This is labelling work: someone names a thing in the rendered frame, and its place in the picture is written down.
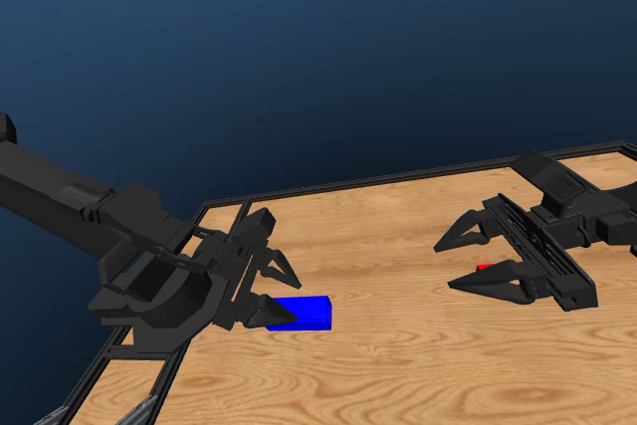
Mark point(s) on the thin red peg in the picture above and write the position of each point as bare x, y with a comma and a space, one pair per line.
484, 268

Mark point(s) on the black table frame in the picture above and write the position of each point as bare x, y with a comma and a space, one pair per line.
348, 181

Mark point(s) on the blue hollow socket block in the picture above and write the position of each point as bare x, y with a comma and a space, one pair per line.
313, 313

